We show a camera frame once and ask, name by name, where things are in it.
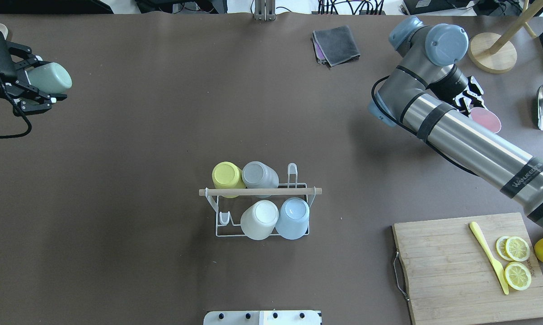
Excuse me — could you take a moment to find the white wire cup rack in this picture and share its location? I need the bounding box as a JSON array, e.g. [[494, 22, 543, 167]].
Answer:
[[198, 162, 323, 238]]

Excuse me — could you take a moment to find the light blue cup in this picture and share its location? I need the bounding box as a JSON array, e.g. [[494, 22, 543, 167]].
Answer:
[[275, 197, 309, 239]]

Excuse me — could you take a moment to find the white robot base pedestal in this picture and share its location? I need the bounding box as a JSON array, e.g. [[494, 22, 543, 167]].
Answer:
[[203, 309, 323, 325]]

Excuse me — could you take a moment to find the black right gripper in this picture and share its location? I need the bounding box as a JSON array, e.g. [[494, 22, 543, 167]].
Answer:
[[429, 65, 486, 117]]

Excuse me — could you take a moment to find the grey folded cloth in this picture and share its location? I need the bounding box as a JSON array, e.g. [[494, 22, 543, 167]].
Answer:
[[311, 25, 360, 67]]

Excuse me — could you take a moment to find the lemon slice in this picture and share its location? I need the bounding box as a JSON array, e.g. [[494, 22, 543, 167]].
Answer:
[[504, 261, 532, 291], [495, 236, 530, 262]]

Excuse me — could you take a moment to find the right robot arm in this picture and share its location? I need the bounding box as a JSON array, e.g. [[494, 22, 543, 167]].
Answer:
[[369, 16, 543, 228]]

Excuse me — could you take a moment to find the grey cup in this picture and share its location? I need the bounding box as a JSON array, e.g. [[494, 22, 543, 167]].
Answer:
[[241, 161, 279, 189]]

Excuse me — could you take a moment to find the wooden mug tree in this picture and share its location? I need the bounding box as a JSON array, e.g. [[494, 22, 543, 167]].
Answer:
[[467, 0, 543, 74]]

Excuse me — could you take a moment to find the lower lemon slice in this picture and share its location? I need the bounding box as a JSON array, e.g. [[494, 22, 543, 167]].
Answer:
[[504, 261, 532, 291]]

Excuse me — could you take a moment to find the mint green cup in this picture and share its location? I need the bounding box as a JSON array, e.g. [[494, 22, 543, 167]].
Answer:
[[27, 62, 73, 94]]

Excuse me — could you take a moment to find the wooden cutting board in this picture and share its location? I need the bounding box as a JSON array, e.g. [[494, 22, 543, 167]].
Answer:
[[393, 213, 543, 325]]

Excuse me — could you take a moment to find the pink cup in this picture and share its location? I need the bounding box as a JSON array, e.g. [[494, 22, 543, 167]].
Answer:
[[469, 107, 501, 134]]

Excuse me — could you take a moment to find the aluminium frame post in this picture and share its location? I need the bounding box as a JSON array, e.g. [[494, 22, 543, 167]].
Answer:
[[253, 0, 277, 21]]

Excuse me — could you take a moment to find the yellow cup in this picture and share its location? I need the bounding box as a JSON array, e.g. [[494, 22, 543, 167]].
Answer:
[[211, 161, 246, 189]]

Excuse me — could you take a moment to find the white cup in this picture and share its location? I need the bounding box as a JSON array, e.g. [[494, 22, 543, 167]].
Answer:
[[240, 200, 279, 240]]

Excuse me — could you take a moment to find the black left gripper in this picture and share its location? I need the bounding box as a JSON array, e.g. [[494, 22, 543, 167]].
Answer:
[[0, 31, 68, 116]]

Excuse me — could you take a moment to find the upper lemon slice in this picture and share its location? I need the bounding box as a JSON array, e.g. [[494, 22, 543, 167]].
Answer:
[[495, 236, 530, 262]]

